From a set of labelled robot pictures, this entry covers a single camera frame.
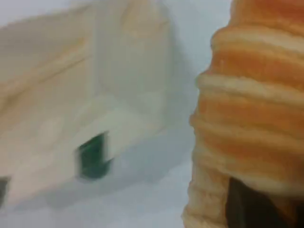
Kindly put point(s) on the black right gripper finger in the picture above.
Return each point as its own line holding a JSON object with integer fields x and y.
{"x": 251, "y": 209}

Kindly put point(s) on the long striped bread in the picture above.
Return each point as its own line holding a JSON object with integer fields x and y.
{"x": 251, "y": 107}

